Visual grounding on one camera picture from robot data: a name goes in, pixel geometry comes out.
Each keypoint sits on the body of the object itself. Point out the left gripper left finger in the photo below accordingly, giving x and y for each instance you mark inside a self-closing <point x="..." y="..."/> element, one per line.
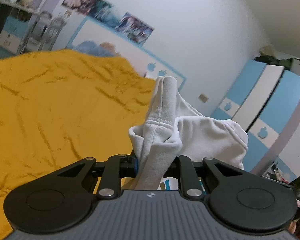
<point x="117" y="167"/>

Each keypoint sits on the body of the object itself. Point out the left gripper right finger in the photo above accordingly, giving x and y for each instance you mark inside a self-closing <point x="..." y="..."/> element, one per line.
<point x="183" y="170"/>

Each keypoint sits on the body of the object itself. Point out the white Nevada sweatshirt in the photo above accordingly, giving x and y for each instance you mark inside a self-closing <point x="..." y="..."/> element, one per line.
<point x="173" y="127"/>

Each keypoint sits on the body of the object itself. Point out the mustard yellow bed quilt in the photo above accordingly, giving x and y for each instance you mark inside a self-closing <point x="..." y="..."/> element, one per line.
<point x="59" y="107"/>

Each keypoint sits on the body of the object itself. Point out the shoe rack with shoes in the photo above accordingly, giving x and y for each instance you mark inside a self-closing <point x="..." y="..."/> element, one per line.
<point x="279" y="171"/>

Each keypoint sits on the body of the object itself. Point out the white blue apple headboard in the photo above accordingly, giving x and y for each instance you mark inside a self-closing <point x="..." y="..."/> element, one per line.
<point x="143" y="61"/>

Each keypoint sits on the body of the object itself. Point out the blue white wardrobe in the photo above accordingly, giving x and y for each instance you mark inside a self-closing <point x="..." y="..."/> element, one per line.
<point x="262" y="100"/>

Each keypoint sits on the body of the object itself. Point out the blue pillow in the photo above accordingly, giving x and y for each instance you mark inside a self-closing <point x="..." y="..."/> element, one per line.
<point x="104" y="49"/>

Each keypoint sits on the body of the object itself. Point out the grey metal chair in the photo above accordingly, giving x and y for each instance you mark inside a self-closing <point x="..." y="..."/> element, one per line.
<point x="43" y="33"/>

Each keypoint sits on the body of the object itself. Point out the blue white desk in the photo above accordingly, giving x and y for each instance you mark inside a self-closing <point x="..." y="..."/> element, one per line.
<point x="14" y="25"/>

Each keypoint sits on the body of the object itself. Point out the beige wall switch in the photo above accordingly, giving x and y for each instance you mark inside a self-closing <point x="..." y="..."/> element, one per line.
<point x="203" y="98"/>

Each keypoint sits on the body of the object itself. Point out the anime wall poster strip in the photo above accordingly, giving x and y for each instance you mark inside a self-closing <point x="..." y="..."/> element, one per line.
<point x="105" y="12"/>

